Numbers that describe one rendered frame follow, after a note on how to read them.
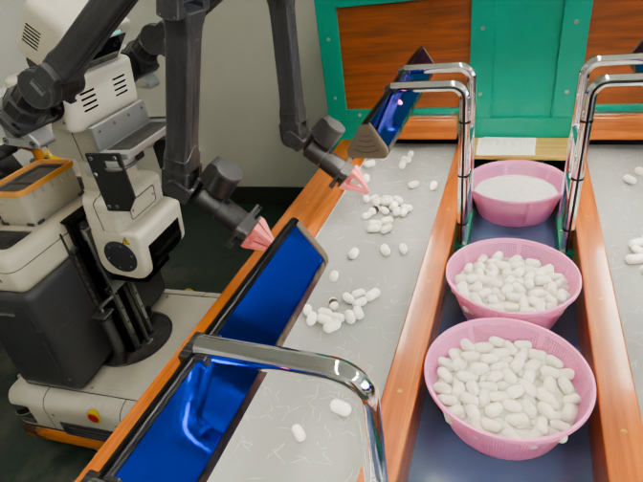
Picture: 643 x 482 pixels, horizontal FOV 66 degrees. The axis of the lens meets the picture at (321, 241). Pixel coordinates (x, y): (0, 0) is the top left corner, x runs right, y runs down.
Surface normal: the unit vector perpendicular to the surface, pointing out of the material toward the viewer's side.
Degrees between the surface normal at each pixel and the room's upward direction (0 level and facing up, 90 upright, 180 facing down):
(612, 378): 0
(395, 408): 0
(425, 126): 90
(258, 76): 90
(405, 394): 0
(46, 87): 90
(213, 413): 58
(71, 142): 90
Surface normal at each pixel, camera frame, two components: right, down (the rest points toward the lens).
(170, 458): 0.72, -0.38
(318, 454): -0.13, -0.84
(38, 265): 0.95, 0.04
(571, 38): -0.33, 0.54
